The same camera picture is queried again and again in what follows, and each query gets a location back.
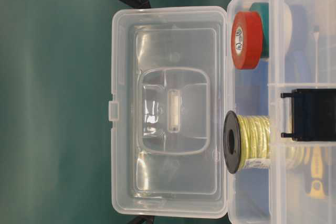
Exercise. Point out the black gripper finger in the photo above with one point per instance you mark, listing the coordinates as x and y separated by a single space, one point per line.
143 219

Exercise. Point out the clear plastic tool box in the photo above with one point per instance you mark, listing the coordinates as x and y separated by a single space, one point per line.
173 81

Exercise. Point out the red electrical tape roll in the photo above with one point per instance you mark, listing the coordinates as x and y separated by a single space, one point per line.
246 40

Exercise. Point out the green electrical tape roll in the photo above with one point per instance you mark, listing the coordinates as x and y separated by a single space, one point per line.
262 9

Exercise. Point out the white tape roll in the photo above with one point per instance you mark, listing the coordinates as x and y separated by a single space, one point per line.
288 25

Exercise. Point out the yellow-green wire spool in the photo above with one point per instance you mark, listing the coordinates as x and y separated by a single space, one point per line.
246 142

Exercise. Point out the yellow handled tool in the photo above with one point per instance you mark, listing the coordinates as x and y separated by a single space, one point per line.
316 173

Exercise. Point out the black tool box handle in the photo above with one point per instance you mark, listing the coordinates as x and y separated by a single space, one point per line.
313 115

